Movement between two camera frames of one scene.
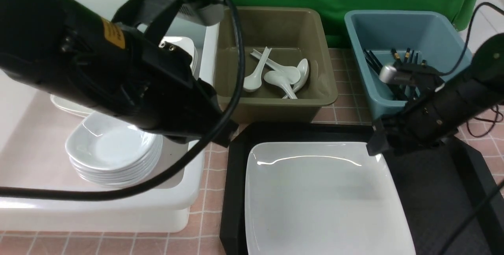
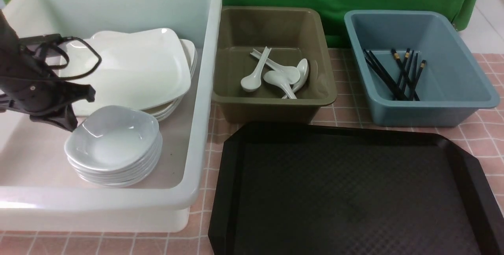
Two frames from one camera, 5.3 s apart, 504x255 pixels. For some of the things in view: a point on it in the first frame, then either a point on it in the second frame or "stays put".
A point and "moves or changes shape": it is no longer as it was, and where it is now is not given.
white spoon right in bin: [303, 66] stays put
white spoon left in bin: [253, 81] stays put
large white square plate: [321, 198] moves or changes shape
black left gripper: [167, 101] to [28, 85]
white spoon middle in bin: [293, 74] stays put
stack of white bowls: [105, 150] stays put
